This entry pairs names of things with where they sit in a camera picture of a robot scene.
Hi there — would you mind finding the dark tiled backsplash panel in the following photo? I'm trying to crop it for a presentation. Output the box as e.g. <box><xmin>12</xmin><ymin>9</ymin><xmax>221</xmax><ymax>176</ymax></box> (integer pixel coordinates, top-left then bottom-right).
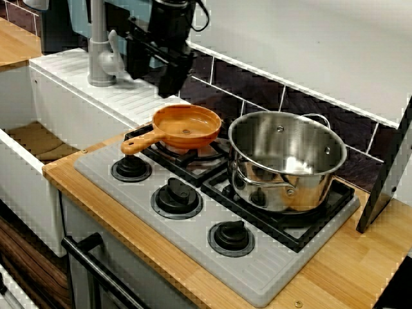
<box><xmin>176</xmin><ymin>41</ymin><xmax>403</xmax><ymax>194</ymax></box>

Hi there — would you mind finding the orange toy frying pan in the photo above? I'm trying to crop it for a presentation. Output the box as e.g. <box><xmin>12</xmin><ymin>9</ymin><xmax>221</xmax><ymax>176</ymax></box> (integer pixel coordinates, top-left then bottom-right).
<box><xmin>120</xmin><ymin>104</ymin><xmax>222</xmax><ymax>155</ymax></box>

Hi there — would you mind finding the dark slanted panel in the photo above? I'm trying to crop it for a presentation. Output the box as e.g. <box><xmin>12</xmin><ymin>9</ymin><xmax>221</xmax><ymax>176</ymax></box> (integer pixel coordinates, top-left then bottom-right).
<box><xmin>355</xmin><ymin>95</ymin><xmax>412</xmax><ymax>234</ymax></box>

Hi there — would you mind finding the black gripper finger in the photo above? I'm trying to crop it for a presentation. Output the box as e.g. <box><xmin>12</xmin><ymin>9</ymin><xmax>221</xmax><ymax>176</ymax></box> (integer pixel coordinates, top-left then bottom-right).
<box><xmin>159</xmin><ymin>62</ymin><xmax>193</xmax><ymax>98</ymax></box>
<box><xmin>126</xmin><ymin>35</ymin><xmax>152</xmax><ymax>80</ymax></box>

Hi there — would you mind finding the grey toy faucet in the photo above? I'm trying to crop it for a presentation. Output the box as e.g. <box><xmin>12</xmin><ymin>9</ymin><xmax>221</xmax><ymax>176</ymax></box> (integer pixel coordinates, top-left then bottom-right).
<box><xmin>87</xmin><ymin>0</ymin><xmax>128</xmax><ymax>88</ymax></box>

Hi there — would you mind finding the stainless steel pot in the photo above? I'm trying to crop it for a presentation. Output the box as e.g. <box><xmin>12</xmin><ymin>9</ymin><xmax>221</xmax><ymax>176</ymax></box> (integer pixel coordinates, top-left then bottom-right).
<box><xmin>227</xmin><ymin>111</ymin><xmax>348</xmax><ymax>213</ymax></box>

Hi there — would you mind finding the teal box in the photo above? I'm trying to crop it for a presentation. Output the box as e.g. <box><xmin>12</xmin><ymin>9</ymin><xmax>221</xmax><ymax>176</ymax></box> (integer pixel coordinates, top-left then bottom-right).
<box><xmin>67</xmin><ymin>0</ymin><xmax>162</xmax><ymax>69</ymax></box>

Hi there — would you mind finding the white oven cabinet front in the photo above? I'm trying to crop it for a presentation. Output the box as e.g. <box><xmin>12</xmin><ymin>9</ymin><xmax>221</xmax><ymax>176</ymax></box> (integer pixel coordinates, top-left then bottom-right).
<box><xmin>61</xmin><ymin>192</ymin><xmax>194</xmax><ymax>309</ymax></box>

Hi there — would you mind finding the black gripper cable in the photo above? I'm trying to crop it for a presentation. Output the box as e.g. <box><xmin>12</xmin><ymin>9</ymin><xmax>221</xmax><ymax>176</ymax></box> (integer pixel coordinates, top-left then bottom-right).
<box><xmin>189</xmin><ymin>0</ymin><xmax>212</xmax><ymax>33</ymax></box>

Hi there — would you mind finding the black stove knob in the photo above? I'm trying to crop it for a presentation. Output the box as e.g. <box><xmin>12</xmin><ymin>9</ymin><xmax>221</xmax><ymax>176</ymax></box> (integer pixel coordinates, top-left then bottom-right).
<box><xmin>111</xmin><ymin>154</ymin><xmax>153</xmax><ymax>183</ymax></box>
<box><xmin>207</xmin><ymin>220</ymin><xmax>256</xmax><ymax>258</ymax></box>
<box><xmin>150</xmin><ymin>177</ymin><xmax>204</xmax><ymax>220</ymax></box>

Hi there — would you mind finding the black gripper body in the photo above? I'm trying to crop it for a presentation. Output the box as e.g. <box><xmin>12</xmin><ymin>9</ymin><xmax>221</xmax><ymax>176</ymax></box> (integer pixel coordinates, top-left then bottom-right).
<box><xmin>127</xmin><ymin>0</ymin><xmax>196</xmax><ymax>68</ymax></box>

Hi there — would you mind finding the wooden stove countertop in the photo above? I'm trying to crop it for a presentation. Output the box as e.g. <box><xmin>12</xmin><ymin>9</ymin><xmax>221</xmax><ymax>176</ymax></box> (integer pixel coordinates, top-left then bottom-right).
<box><xmin>42</xmin><ymin>102</ymin><xmax>412</xmax><ymax>309</ymax></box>

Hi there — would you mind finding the white toy sink basin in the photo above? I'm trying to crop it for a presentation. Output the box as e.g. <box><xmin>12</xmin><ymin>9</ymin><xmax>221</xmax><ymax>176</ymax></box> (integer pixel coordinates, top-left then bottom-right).
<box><xmin>0</xmin><ymin>48</ymin><xmax>191</xmax><ymax>258</ymax></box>

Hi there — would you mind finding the black oven door handle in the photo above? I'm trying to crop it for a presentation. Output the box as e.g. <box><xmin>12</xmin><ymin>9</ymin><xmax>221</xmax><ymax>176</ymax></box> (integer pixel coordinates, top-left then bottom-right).
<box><xmin>61</xmin><ymin>232</ymin><xmax>149</xmax><ymax>309</ymax></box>

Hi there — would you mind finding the black burner grate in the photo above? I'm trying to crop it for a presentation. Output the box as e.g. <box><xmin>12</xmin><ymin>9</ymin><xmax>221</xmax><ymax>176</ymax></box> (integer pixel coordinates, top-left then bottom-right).
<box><xmin>124</xmin><ymin>108</ymin><xmax>231</xmax><ymax>188</ymax></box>
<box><xmin>201</xmin><ymin>167</ymin><xmax>357</xmax><ymax>254</ymax></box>

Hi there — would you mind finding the grey toy stove panel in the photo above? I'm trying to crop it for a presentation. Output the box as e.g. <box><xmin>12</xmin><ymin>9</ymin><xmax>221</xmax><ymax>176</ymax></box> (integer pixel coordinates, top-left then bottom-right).
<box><xmin>73</xmin><ymin>106</ymin><xmax>361</xmax><ymax>308</ymax></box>

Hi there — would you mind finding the wooden side countertop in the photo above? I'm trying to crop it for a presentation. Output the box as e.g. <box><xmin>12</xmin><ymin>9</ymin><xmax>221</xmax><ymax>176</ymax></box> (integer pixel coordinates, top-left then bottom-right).
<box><xmin>0</xmin><ymin>15</ymin><xmax>42</xmax><ymax>73</ymax></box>

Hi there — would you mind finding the white rounded object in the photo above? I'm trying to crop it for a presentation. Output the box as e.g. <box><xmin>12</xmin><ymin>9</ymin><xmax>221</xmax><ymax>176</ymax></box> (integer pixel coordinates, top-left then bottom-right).
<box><xmin>24</xmin><ymin>0</ymin><xmax>51</xmax><ymax>10</ymax></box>

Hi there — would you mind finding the brown cardboard sheet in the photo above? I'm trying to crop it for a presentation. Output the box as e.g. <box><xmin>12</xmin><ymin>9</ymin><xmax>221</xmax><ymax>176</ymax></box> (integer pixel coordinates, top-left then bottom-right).
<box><xmin>6</xmin><ymin>120</ymin><xmax>80</xmax><ymax>162</ymax></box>

